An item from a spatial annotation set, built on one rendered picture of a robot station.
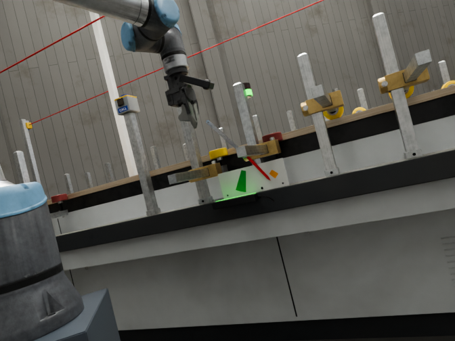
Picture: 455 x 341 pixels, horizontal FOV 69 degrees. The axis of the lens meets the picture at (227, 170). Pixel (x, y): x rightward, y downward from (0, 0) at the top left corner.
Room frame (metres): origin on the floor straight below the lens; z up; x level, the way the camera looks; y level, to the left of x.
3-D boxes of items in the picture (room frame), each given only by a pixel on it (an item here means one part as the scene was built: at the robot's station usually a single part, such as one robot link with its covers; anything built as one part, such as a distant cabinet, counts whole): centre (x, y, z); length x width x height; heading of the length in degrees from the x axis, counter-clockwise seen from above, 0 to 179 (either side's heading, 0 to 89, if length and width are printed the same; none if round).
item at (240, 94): (1.23, -0.12, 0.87); 0.04 x 0.04 x 0.48; 67
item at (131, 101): (1.42, 0.35, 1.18); 0.07 x 0.07 x 0.08; 67
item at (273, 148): (1.22, -0.14, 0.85); 0.14 x 0.06 x 0.05; 67
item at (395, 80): (1.03, -0.60, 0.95); 0.14 x 0.06 x 0.05; 67
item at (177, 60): (1.17, 0.09, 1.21); 0.10 x 0.09 x 0.05; 157
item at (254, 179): (1.22, -0.08, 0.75); 0.26 x 0.01 x 0.10; 67
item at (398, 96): (1.04, -0.58, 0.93); 0.04 x 0.04 x 0.48; 67
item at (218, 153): (1.45, 0.02, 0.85); 0.08 x 0.08 x 0.11
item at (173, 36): (1.17, 0.09, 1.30); 0.10 x 0.09 x 0.12; 132
